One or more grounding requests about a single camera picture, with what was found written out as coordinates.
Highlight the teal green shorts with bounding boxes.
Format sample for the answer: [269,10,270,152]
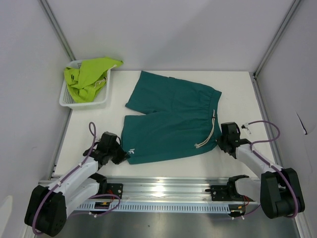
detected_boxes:
[121,71,222,165]

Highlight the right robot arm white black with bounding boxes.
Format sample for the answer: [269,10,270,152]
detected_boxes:
[217,122,306,219]

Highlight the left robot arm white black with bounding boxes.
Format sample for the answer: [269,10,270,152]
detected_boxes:
[24,132,129,237]

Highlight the lime green shorts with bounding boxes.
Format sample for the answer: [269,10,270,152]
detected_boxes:
[64,57,123,103]

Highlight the white plastic basket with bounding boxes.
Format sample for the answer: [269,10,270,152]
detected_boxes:
[59,69,112,110]

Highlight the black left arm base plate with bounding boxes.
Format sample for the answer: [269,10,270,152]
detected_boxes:
[98,183,123,198]

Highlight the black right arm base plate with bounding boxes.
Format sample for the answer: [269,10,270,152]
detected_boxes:
[205,185,255,202]

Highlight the slotted white cable duct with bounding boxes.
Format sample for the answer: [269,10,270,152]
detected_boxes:
[76,201,230,214]

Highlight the aluminium mounting rail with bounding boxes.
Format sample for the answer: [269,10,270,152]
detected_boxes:
[33,176,304,205]

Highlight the right aluminium frame post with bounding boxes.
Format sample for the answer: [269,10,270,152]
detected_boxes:
[252,0,305,77]

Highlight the aluminium frame post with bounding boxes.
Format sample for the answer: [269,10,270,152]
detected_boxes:
[38,0,76,61]
[252,0,305,77]

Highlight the left aluminium frame post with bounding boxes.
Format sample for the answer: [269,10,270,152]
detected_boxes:
[38,0,76,61]

